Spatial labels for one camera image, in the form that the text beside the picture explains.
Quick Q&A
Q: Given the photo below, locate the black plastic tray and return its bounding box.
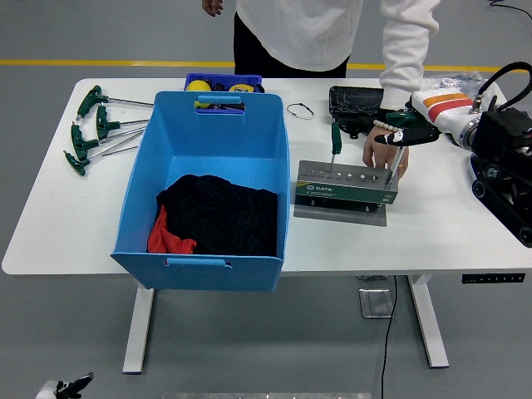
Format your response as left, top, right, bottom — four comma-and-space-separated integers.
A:
328, 86, 386, 126

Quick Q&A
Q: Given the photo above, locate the clear plastic parts bag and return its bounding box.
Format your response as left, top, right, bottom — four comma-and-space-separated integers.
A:
423, 71, 487, 95

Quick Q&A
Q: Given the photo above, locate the black strap mount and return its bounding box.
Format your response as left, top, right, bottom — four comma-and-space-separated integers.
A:
335, 115, 378, 140

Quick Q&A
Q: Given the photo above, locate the black looped floor cable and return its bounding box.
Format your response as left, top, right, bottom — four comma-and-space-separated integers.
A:
488, 0, 532, 20

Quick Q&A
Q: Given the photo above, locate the red cloth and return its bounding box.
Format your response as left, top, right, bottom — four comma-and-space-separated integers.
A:
147, 206, 197, 254

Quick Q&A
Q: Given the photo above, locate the white table leg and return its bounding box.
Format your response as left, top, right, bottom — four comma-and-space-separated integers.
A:
121, 286, 155, 375
406, 274, 451, 369

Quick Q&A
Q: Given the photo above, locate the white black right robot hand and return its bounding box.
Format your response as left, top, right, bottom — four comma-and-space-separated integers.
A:
373, 89, 479, 147

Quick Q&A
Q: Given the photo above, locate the person's left hand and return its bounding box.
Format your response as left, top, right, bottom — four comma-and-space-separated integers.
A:
362, 120, 411, 184

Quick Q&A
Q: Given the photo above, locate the small green T-handle hex key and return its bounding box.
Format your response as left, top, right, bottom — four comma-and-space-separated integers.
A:
328, 121, 343, 178

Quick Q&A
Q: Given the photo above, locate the thin wire loop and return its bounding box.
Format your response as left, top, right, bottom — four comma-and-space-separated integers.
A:
285, 102, 316, 122

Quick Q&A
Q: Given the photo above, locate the large blue plastic box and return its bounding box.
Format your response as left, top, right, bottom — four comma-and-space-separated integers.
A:
110, 91, 291, 292

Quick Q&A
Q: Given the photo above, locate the black table control panel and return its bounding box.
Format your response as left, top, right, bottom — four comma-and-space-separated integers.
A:
461, 273, 526, 285

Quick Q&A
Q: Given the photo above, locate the black cloth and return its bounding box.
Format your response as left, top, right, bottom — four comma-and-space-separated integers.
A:
155, 174, 278, 257

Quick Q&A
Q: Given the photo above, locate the white bead bracelet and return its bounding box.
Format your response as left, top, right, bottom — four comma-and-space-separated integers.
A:
372, 119, 403, 134

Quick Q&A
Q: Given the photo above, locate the small dark blue bin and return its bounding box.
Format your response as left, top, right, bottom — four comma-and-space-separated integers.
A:
184, 72, 265, 114

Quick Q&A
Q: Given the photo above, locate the large green T-handle hex key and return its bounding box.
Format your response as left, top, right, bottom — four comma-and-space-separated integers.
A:
384, 109, 421, 185

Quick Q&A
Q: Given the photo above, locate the green grey hex key stand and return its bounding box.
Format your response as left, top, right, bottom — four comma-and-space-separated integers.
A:
293, 160, 399, 228

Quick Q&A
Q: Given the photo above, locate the metal floor plate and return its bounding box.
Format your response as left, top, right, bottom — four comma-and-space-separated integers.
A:
358, 288, 395, 319

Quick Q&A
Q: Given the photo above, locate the person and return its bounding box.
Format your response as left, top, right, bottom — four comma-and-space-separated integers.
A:
201, 0, 441, 184

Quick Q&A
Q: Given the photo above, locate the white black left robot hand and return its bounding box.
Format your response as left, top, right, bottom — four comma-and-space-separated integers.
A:
35, 372, 95, 399

